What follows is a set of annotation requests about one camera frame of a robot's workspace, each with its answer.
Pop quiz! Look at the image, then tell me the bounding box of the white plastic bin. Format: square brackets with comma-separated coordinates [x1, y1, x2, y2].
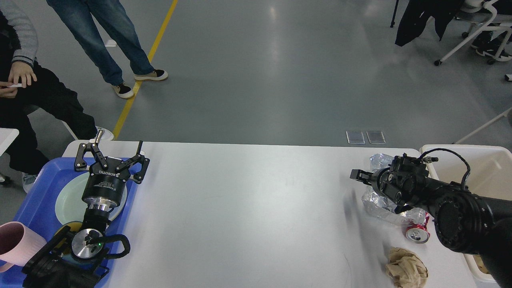
[420, 144, 512, 282]

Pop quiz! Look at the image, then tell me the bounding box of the left floor socket plate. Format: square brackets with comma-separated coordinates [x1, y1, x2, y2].
[346, 131, 366, 145]

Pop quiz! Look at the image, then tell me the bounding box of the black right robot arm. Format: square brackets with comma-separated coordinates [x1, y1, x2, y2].
[350, 152, 512, 288]

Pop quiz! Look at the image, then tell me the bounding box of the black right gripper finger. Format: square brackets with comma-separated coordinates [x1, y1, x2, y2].
[350, 169, 376, 185]

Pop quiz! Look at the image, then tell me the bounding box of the seated person at left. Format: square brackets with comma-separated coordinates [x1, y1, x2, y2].
[0, 0, 113, 192]

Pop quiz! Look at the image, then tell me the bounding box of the pink plate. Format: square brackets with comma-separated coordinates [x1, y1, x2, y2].
[108, 186, 128, 221]

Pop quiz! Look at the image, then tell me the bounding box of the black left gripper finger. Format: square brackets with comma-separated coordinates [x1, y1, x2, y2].
[114, 141, 150, 184]
[74, 131, 108, 176]

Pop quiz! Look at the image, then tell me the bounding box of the white side table corner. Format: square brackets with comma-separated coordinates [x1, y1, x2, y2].
[0, 128, 20, 156]

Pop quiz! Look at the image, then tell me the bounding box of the floor socket plate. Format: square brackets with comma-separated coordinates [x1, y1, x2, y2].
[346, 131, 366, 145]
[366, 131, 386, 145]

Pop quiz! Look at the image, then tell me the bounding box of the person in blue jeans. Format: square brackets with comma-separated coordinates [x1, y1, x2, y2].
[46, 0, 168, 99]

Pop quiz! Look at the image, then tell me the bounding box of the mint green plate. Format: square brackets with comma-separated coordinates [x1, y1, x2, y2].
[55, 173, 128, 224]

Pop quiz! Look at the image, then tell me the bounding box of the grey table leg at right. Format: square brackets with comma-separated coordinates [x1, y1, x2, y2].
[452, 108, 512, 144]

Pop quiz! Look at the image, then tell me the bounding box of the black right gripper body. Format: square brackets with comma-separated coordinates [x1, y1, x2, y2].
[370, 168, 390, 196]

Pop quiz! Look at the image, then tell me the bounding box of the dark teal mug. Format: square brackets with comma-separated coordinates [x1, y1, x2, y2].
[52, 221, 86, 264]

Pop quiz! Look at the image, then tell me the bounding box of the beige napkin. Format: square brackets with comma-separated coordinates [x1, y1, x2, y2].
[386, 247, 428, 288]

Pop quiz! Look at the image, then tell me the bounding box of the right floor socket plate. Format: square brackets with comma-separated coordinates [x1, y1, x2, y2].
[366, 131, 386, 145]

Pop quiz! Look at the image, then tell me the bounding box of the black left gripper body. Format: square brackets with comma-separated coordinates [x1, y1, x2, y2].
[82, 163, 133, 212]

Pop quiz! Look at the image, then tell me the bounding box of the small foil sheet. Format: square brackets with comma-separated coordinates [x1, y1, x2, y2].
[362, 154, 427, 226]

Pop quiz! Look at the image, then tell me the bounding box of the white office chair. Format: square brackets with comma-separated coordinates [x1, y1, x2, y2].
[390, 0, 512, 66]

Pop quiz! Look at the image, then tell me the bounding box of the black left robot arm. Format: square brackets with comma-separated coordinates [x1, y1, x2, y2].
[22, 132, 150, 288]

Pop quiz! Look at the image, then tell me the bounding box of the pink mug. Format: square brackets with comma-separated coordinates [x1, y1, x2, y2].
[0, 221, 47, 273]

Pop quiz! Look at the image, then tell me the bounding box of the small white handheld object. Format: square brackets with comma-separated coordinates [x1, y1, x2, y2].
[7, 83, 23, 88]

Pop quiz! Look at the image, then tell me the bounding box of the crushed red soda can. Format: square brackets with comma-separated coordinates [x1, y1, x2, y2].
[405, 214, 430, 244]

